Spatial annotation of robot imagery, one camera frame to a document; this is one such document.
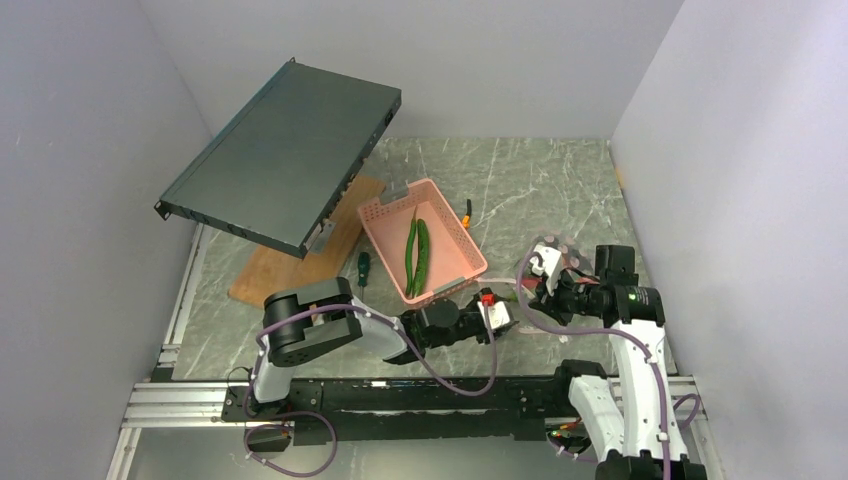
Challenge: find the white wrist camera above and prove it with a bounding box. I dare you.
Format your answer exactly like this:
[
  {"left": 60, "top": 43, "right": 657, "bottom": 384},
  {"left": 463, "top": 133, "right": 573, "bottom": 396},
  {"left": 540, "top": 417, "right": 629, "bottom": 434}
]
[
  {"left": 530, "top": 243, "right": 563, "bottom": 281},
  {"left": 477, "top": 289, "right": 517, "bottom": 334}
]

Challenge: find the dark green rack server chassis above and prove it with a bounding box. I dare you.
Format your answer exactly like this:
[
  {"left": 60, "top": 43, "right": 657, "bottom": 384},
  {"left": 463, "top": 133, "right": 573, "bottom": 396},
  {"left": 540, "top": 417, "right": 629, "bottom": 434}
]
[{"left": 154, "top": 59, "right": 402, "bottom": 258}]

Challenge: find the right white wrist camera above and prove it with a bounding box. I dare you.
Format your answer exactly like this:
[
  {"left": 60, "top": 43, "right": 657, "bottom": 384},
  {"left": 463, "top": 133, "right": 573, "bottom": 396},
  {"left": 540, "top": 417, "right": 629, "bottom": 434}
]
[{"left": 530, "top": 243, "right": 563, "bottom": 281}]

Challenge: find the green handled screwdriver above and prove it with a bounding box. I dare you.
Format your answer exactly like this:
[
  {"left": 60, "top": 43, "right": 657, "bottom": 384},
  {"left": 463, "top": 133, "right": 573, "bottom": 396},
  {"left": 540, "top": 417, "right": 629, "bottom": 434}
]
[{"left": 357, "top": 251, "right": 371, "bottom": 289}]

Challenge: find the pink perforated plastic basket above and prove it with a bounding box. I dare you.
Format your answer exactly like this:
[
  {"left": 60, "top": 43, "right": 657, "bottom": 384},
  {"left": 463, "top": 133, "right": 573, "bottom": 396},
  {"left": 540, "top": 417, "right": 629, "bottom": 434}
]
[{"left": 357, "top": 179, "right": 488, "bottom": 308}]

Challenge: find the aluminium frame rail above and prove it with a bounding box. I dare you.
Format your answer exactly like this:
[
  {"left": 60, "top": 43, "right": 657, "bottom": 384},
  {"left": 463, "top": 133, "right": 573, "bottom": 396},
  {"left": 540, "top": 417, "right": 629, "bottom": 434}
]
[{"left": 105, "top": 225, "right": 233, "bottom": 480}]

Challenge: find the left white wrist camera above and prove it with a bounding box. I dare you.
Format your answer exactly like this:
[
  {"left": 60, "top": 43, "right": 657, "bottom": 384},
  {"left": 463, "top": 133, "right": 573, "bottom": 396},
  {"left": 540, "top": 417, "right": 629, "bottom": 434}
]
[{"left": 477, "top": 289, "right": 517, "bottom": 334}]

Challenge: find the black orange small tool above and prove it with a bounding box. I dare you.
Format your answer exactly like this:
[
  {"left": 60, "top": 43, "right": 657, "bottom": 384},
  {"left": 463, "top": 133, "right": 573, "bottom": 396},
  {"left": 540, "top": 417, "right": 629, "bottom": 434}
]
[{"left": 461, "top": 199, "right": 473, "bottom": 229}]

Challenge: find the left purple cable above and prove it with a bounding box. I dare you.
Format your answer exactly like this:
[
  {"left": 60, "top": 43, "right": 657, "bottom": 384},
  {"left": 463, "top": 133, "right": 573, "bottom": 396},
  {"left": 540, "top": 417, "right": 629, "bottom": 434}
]
[{"left": 241, "top": 298, "right": 499, "bottom": 478}]

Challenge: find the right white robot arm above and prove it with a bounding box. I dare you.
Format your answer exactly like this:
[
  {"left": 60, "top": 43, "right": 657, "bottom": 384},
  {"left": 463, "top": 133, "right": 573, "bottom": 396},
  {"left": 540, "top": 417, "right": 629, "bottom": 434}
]
[{"left": 516, "top": 241, "right": 708, "bottom": 479}]

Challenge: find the purple cable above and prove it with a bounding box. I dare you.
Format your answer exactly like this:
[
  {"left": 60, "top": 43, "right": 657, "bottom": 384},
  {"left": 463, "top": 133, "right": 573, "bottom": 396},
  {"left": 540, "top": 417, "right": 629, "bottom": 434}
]
[
  {"left": 515, "top": 250, "right": 702, "bottom": 480},
  {"left": 241, "top": 298, "right": 499, "bottom": 478}
]

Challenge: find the clear zip top bag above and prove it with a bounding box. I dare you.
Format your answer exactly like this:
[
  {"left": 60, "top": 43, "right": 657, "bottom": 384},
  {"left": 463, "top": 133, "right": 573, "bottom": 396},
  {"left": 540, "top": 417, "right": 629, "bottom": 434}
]
[{"left": 473, "top": 231, "right": 594, "bottom": 344}]

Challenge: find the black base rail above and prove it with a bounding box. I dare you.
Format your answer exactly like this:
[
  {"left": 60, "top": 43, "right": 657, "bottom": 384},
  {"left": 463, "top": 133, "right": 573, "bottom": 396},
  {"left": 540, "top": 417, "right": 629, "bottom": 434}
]
[{"left": 221, "top": 374, "right": 578, "bottom": 446}]

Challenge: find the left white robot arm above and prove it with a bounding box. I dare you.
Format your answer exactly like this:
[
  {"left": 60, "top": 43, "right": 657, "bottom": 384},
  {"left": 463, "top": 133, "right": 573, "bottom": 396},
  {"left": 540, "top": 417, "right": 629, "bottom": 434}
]
[{"left": 247, "top": 277, "right": 516, "bottom": 420}]

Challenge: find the thin green fake chili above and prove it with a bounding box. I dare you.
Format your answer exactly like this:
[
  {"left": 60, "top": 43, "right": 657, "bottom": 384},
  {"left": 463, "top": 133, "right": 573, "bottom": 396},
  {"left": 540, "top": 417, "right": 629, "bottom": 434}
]
[{"left": 404, "top": 208, "right": 417, "bottom": 298}]

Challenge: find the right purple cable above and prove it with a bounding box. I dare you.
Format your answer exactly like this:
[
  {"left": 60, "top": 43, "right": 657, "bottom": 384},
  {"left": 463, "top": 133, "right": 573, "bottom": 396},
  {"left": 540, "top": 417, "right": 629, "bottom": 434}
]
[{"left": 515, "top": 250, "right": 702, "bottom": 480}]

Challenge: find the brown wooden board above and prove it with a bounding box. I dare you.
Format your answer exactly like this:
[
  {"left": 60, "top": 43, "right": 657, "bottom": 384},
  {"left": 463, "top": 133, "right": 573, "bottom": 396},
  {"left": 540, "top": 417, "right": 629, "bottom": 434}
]
[{"left": 228, "top": 175, "right": 385, "bottom": 308}]

